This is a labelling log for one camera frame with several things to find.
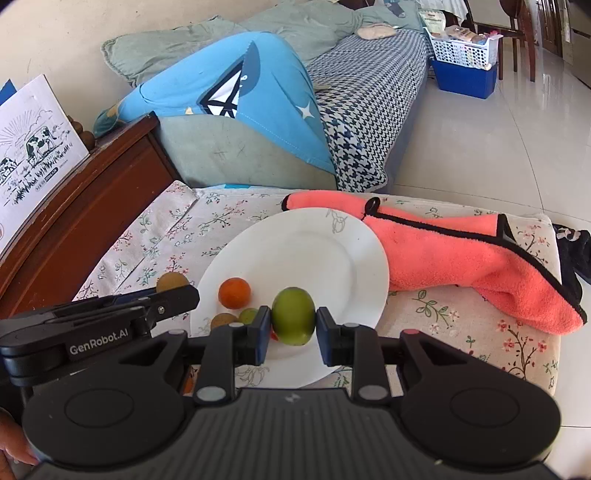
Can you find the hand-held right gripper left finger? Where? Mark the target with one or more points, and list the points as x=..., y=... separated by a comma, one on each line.
x=264, y=334

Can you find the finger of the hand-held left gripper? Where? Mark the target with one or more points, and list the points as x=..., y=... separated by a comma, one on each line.
x=178, y=299

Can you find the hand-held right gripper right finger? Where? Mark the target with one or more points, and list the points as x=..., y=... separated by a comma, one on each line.
x=323, y=337

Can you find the brown round fruit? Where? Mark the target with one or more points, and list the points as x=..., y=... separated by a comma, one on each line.
x=223, y=321
x=171, y=280

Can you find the green round fruit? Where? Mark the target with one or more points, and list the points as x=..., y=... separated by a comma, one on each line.
x=293, y=316
x=248, y=315

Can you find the white plate with flower print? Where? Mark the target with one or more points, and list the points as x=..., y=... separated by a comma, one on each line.
x=314, y=258

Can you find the person's left hand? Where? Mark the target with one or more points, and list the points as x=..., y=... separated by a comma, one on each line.
x=11, y=438

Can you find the floral tablecloth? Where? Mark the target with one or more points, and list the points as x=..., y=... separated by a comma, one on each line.
x=461, y=341

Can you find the pink towel with black trim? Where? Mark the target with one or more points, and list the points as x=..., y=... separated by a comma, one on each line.
x=438, y=258

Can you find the green sofa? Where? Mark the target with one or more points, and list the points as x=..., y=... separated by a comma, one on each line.
x=221, y=147

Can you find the cow print cardboard box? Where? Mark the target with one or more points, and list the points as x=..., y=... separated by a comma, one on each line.
x=32, y=152

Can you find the blue printed blanket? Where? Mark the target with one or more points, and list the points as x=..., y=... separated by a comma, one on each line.
x=184, y=87

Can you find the houndstooth sofa cover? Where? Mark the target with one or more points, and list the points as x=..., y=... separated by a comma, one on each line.
x=369, y=115

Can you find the green pillow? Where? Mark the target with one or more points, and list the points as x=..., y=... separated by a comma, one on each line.
x=152, y=55

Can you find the black cloth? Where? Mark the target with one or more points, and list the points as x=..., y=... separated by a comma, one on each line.
x=575, y=258

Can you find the blue plastic bin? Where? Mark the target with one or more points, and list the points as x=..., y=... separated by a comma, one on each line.
x=466, y=78

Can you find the white plastic basket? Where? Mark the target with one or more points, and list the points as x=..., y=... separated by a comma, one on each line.
x=457, y=53

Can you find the dark wooden chair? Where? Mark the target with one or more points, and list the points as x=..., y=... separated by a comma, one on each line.
x=517, y=27

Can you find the silver refrigerator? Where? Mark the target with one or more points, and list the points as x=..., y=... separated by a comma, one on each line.
x=577, y=37

